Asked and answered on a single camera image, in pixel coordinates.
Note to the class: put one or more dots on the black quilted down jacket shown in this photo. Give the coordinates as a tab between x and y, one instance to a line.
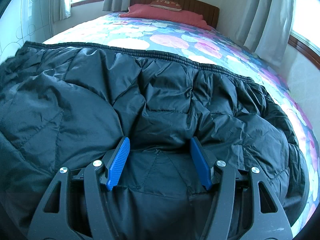
69	104

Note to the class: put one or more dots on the colourful dotted bed sheet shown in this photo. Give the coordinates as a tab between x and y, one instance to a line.
205	46

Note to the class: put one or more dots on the red pillow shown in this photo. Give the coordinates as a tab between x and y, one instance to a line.
154	13

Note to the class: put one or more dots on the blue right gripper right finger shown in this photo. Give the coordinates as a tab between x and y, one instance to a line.
203	165

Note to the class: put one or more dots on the grey curtain right of bed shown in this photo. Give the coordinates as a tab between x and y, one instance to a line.
265	28

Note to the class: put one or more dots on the dark wooden headboard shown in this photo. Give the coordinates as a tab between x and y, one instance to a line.
209	12

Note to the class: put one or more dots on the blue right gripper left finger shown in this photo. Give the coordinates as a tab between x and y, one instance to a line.
114	162

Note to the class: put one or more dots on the right window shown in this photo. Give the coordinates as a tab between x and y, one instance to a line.
304	34

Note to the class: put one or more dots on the frosted glass wardrobe door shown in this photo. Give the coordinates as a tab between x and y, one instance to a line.
22	21

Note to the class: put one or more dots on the brown embroidered cushion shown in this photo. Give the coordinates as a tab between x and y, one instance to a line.
166	4

